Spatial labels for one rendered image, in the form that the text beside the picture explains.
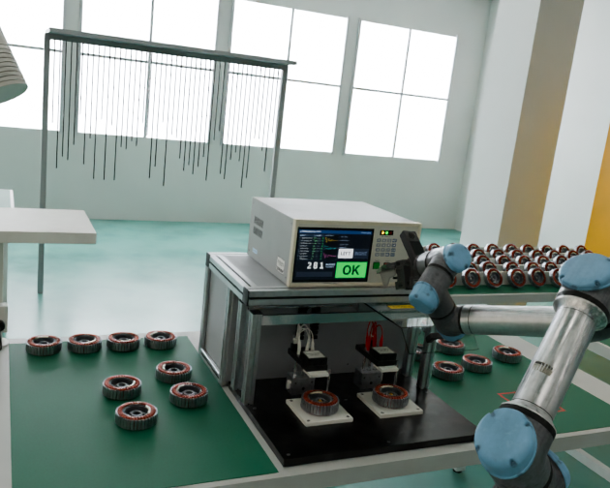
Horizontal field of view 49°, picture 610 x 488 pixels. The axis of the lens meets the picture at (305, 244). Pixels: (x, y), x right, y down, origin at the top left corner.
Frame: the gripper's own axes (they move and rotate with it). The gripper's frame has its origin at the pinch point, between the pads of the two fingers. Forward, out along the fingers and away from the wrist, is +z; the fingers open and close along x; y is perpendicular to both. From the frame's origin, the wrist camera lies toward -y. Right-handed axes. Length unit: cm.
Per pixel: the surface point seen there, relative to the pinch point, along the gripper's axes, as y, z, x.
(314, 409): 39.0, 7.3, -24.3
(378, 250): -6.9, 4.8, 0.0
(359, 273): -0.1, 7.9, -5.4
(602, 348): 28, 47, 137
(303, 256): -5.1, 5.6, -25.1
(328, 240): -9.4, 3.6, -17.5
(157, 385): 30, 40, -62
